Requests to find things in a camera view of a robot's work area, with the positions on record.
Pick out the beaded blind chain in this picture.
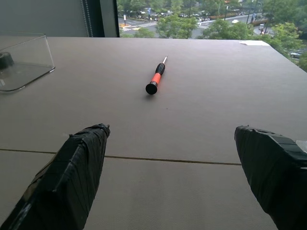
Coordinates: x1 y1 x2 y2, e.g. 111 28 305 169
82 0 94 37

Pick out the white paper sheet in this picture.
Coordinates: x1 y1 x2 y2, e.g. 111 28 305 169
238 40 270 46

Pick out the black round base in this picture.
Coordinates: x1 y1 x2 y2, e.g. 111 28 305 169
0 51 14 70

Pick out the black and orange screwdriver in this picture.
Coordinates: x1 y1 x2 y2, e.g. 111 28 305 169
145 55 168 95

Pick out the dark window frame post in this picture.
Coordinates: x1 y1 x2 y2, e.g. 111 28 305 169
80 0 120 38

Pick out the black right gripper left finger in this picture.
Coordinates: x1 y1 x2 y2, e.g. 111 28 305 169
0 123 111 230

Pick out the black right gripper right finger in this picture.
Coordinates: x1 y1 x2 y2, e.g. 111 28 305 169
234 125 307 230

